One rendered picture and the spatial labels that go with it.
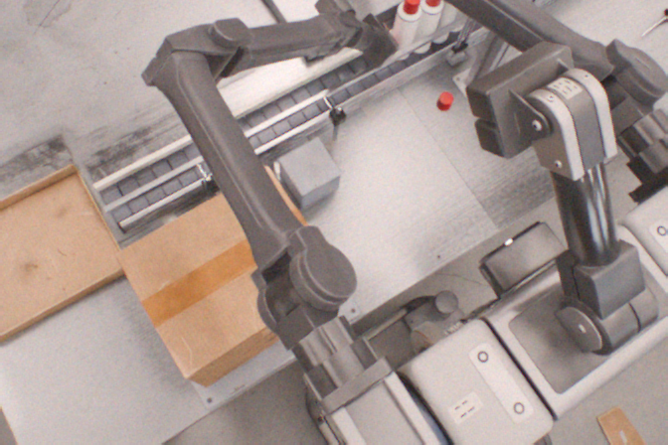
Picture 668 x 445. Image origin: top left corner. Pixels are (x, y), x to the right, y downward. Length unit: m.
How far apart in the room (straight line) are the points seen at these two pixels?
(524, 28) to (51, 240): 1.05
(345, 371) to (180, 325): 0.45
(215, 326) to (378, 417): 0.46
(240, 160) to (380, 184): 0.70
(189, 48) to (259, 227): 0.27
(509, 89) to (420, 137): 0.97
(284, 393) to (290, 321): 1.46
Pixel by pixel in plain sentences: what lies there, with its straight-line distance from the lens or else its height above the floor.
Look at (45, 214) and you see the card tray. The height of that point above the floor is 0.83.
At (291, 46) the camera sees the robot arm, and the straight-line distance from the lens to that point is 1.13.
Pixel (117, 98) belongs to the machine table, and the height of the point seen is 0.83.
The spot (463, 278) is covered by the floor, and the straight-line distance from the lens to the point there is 2.35.
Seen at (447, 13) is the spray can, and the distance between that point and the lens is 1.52.
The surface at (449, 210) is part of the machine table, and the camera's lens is 1.51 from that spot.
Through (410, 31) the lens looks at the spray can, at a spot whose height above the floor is 1.00.
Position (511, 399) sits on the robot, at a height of 1.53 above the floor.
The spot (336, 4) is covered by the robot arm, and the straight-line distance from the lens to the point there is 1.38.
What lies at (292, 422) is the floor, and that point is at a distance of 2.23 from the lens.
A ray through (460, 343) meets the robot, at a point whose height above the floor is 1.53.
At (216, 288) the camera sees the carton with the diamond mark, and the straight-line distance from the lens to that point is 1.14.
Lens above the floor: 2.23
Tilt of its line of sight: 70 degrees down
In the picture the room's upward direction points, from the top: 10 degrees clockwise
